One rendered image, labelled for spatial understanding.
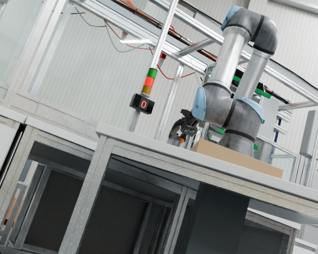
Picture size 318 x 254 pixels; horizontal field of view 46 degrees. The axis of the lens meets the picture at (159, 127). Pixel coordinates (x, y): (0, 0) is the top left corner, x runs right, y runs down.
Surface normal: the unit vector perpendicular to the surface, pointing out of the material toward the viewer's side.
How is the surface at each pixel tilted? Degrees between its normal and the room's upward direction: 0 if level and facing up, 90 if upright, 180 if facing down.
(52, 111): 90
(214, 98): 81
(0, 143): 90
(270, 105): 90
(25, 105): 90
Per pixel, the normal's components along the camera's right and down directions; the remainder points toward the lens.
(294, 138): 0.04, -0.24
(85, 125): 0.48, -0.07
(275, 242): -0.82, -0.37
